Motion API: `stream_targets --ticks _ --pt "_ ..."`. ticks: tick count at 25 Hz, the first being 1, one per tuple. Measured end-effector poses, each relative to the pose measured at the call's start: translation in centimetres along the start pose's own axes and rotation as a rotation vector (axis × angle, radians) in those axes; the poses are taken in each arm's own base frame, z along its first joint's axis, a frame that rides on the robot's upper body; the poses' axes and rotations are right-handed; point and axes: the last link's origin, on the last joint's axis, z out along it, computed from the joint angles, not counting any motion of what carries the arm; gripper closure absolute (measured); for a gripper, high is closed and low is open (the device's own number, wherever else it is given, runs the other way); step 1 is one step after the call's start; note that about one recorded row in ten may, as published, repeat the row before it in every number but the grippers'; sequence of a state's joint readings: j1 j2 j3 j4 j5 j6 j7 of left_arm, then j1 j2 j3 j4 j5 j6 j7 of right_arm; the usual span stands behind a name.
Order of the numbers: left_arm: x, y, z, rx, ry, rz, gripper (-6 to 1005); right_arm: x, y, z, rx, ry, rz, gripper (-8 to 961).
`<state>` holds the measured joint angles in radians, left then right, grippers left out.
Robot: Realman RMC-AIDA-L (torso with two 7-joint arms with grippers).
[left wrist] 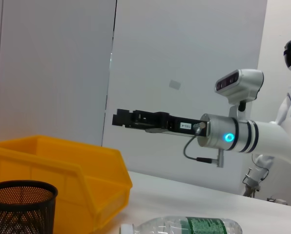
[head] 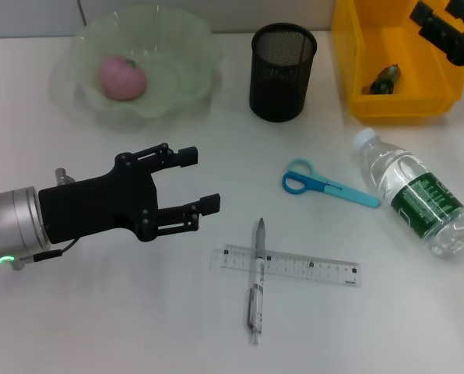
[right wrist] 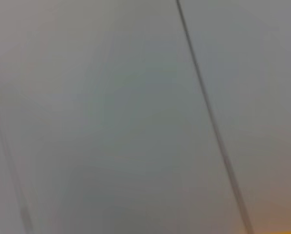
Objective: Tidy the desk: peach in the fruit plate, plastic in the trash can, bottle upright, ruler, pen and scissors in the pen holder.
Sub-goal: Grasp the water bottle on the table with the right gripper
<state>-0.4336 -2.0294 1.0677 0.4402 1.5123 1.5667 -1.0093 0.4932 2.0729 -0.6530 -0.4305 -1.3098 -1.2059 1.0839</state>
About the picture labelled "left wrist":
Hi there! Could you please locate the clear water bottle green label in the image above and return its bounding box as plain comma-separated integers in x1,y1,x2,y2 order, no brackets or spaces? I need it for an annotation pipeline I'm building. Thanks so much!
120,215,243,234

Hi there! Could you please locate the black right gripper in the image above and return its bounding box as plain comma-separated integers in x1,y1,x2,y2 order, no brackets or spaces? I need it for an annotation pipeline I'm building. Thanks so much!
112,109,208,139

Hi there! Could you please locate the yellow plastic storage bin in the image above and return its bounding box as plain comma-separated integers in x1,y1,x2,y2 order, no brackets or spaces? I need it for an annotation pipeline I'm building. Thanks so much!
0,135,133,232

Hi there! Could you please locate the right wrist camera housing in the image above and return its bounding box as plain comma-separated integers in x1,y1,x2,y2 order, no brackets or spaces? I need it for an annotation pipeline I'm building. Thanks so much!
215,69,265,118

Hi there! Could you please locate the black mesh pen holder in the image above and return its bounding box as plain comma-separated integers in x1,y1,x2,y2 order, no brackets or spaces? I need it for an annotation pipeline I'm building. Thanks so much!
0,180,59,234

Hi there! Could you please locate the white humanoid robot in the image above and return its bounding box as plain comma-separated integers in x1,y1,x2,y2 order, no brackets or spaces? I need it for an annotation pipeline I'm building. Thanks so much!
242,37,291,198

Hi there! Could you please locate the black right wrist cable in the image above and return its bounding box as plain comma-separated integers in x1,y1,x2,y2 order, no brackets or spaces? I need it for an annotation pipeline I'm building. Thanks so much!
183,121,225,168

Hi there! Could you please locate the white wall label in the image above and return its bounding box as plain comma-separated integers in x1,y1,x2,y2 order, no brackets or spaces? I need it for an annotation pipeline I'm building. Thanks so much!
168,79,182,90

